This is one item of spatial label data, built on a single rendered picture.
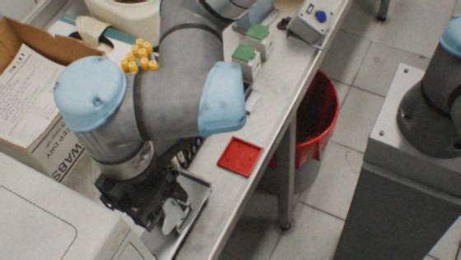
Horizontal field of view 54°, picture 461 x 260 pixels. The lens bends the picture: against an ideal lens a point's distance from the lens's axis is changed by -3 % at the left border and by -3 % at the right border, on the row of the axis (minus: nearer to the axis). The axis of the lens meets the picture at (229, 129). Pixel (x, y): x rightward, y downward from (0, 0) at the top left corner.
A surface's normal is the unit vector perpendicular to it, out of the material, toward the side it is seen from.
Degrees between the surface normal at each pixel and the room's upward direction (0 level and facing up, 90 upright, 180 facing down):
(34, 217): 0
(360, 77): 0
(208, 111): 55
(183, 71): 4
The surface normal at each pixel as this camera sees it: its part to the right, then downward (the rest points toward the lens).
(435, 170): -0.46, 0.77
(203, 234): -0.10, -0.54
